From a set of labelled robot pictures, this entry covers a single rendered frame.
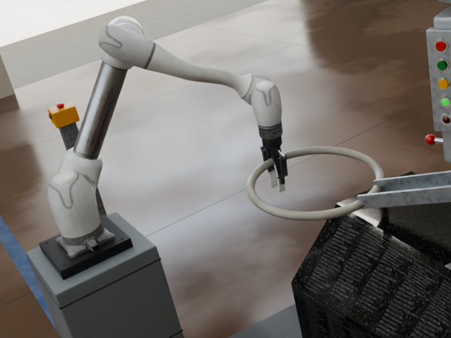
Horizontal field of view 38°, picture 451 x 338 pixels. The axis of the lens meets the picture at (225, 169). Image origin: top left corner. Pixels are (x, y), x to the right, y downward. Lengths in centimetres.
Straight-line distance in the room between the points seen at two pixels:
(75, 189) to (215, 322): 121
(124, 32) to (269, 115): 59
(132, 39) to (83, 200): 60
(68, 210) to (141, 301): 44
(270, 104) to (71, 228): 84
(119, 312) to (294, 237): 156
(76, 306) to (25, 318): 146
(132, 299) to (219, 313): 94
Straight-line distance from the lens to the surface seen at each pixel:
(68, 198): 241
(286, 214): 219
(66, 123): 334
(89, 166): 256
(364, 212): 233
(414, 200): 212
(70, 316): 244
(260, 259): 367
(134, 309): 252
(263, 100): 238
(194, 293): 355
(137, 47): 228
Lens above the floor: 201
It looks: 25 degrees down
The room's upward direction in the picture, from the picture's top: 13 degrees counter-clockwise
